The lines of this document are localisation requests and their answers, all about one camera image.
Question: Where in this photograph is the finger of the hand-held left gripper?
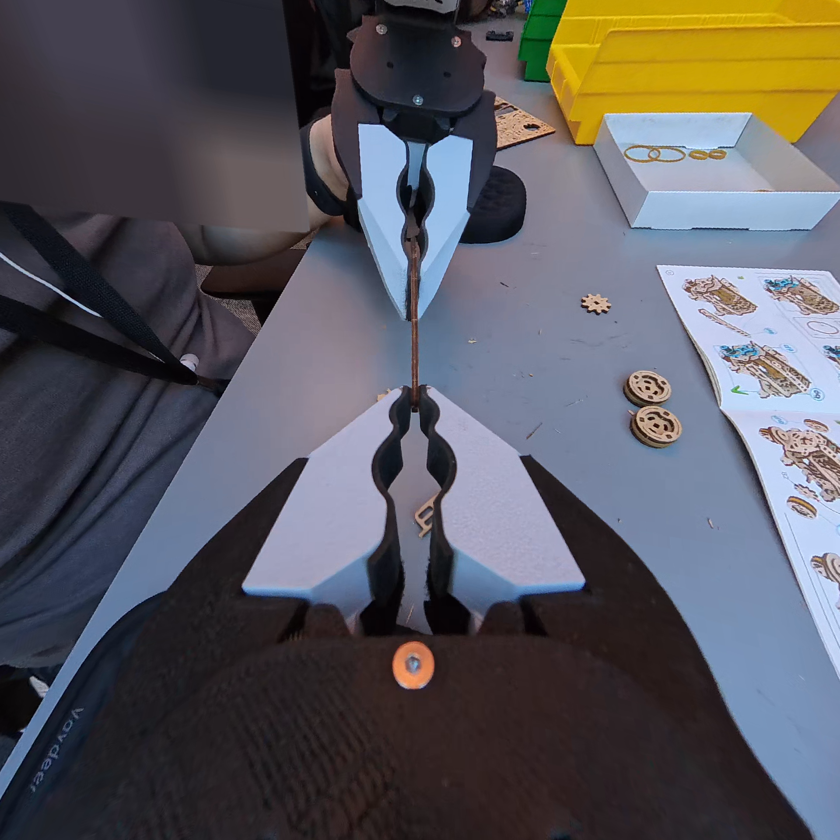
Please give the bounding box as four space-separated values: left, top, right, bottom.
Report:
357 123 416 321
415 134 475 321

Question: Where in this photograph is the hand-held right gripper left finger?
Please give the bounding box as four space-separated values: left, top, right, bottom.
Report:
241 386 411 634

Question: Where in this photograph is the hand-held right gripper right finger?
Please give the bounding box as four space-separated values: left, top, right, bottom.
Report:
420 386 586 631

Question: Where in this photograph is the laser-cut wooden parts sheet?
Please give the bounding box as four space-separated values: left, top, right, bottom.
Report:
492 97 557 152
407 223 422 413

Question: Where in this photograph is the person's left hand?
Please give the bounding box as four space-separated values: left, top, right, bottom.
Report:
301 115 362 231

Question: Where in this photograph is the green plastic bin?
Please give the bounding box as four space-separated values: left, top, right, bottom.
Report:
517 0 568 83

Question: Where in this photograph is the round wooden wheel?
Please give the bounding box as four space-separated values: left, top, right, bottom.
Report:
630 406 683 449
623 369 672 408

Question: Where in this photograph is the person's grey shirt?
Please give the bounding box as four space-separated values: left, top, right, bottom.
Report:
0 197 257 664

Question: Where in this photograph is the yellow plastic bin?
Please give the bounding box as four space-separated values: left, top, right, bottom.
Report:
546 26 840 147
554 0 840 40

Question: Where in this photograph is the white cardboard box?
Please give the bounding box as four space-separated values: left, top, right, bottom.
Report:
594 113 840 231

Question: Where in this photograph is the white instruction booklet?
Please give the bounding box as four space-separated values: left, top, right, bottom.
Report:
656 264 840 683

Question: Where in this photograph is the black lanyard strap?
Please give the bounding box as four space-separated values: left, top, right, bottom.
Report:
0 200 227 395

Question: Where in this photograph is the thin white cord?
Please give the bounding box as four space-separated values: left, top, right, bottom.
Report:
0 251 106 319

